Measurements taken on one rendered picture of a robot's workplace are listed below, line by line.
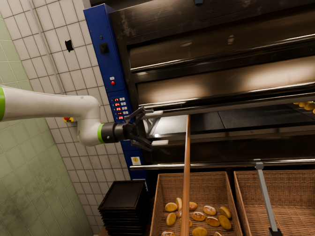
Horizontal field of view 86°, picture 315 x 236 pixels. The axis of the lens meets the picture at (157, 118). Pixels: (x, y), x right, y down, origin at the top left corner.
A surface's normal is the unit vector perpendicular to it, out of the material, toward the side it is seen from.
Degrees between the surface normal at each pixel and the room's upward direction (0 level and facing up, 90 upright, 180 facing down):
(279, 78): 70
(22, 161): 90
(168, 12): 90
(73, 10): 90
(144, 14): 90
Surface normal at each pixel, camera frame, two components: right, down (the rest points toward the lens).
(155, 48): -0.24, 0.01
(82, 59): -0.19, 0.35
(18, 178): 0.97, -0.11
